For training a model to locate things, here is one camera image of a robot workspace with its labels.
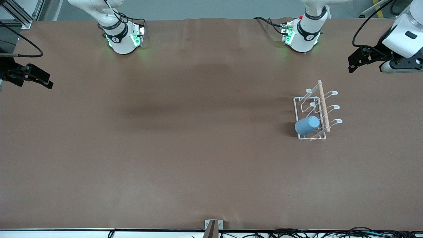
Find blue plastic cup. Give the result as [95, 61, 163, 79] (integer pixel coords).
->
[295, 116, 320, 135]

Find white thin tube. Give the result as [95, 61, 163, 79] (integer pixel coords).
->
[360, 0, 388, 19]

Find brown table mat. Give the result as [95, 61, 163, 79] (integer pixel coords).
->
[0, 17, 423, 231]

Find brown mounting bar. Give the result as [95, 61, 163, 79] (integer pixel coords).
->
[202, 220, 219, 238]

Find black left arm wrist cable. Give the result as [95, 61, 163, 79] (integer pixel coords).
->
[351, 0, 397, 49]

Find black arm wrist cable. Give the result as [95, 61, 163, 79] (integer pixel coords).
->
[351, 0, 397, 49]
[0, 21, 44, 59]

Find black right arm wrist cable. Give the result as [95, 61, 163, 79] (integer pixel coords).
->
[0, 21, 44, 59]

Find aluminium frame profile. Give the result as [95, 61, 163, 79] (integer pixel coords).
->
[32, 0, 46, 21]
[0, 0, 32, 29]

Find white wire cup holder rack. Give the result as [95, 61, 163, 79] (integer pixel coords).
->
[293, 79, 343, 141]

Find black left arm base cable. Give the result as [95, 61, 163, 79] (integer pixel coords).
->
[254, 17, 288, 35]

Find black arm base cable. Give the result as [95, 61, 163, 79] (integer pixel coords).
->
[254, 17, 288, 35]
[97, 0, 146, 37]

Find black right arm base cable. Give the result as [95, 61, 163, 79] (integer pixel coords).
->
[97, 0, 146, 37]

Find black cable bundle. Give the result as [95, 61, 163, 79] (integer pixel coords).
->
[218, 226, 423, 238]

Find small metal bracket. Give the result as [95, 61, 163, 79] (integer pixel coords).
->
[204, 219, 224, 230]

